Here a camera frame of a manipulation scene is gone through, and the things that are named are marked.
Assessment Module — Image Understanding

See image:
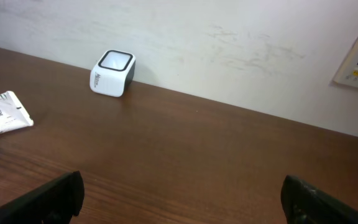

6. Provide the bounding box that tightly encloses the white barcode scanner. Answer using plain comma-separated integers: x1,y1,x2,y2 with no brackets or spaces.
89,50,136,97

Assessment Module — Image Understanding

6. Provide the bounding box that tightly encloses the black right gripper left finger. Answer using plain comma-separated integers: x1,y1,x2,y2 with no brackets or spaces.
0,171,85,224

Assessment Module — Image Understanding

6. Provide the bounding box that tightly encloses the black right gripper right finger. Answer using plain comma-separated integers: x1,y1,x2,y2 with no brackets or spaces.
280,175,358,224

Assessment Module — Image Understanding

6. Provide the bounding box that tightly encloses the white tube with gold cap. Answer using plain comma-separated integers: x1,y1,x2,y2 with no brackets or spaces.
0,91,34,134

